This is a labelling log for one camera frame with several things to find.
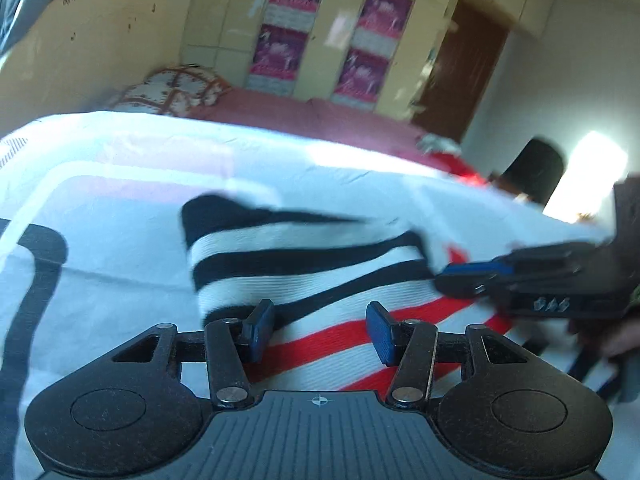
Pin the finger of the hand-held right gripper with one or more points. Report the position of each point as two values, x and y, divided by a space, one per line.
475 268
465 287

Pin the pink bed cover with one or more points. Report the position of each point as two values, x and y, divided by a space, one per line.
300 120

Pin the red white patterned pillow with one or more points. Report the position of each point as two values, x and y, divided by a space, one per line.
185 82
140 100

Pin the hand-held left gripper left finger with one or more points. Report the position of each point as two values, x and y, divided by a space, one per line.
260 325

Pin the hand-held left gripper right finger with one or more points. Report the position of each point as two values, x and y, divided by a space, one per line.
380 330

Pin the grey curtain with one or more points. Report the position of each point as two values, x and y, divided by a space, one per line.
20 0

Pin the cream rounded headboard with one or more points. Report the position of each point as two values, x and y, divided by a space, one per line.
100 40

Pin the white green cloth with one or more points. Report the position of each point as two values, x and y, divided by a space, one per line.
440 144

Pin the white printed bed sheet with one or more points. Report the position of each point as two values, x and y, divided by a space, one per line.
125 200

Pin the black chair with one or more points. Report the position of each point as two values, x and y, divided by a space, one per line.
532 170

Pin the white black red striped sweater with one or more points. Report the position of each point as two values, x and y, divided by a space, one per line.
320 255

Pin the brown wooden door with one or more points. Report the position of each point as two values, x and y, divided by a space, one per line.
460 70

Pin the red cloth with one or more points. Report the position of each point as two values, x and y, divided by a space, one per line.
455 162

